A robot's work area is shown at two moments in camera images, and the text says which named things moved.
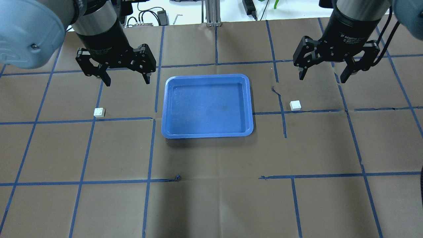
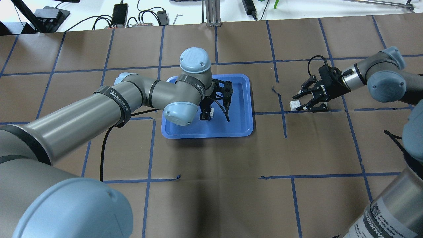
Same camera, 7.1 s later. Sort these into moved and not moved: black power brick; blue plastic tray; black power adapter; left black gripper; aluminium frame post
Moved: left black gripper
Not moved: aluminium frame post; blue plastic tray; black power adapter; black power brick
